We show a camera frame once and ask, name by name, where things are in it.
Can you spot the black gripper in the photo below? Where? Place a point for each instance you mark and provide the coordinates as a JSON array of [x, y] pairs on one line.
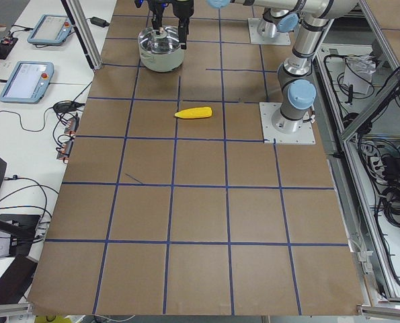
[[156, 7], [183, 7]]

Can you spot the glass pot lid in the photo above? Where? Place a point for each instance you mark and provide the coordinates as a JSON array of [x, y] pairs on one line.
[[159, 42]]

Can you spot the yellow corn cob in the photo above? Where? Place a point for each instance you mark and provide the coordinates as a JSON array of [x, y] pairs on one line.
[[194, 113]]

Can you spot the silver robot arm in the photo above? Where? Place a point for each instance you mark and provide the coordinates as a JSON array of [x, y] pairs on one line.
[[298, 93], [284, 20]]

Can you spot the pale green metal pot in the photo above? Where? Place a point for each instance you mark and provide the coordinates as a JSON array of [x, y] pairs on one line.
[[162, 63]]

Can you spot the black power adapter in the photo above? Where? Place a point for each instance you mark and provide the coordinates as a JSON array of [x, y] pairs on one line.
[[96, 21]]

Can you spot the far blue teach pendant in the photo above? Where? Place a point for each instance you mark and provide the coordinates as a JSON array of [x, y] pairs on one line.
[[50, 30]]

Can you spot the blue teach pendant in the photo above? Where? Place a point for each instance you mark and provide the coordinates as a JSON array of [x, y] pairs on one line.
[[28, 82], [50, 30]]

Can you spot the small electronics boards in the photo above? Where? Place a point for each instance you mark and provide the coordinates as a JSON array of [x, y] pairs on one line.
[[66, 140]]

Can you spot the near blue teach pendant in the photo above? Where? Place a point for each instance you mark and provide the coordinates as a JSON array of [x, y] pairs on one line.
[[28, 82]]

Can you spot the white paper bag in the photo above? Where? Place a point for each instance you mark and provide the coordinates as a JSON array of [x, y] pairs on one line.
[[358, 73]]

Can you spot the brown paper table mat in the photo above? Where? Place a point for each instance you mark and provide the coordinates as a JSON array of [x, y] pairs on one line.
[[162, 215]]

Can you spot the aluminium frame post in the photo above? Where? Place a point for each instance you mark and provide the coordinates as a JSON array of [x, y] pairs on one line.
[[79, 22]]

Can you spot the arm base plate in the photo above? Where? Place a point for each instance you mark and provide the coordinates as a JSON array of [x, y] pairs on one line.
[[266, 33], [278, 130]]

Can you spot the black camera stand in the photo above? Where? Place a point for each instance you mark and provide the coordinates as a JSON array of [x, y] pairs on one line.
[[17, 231]]

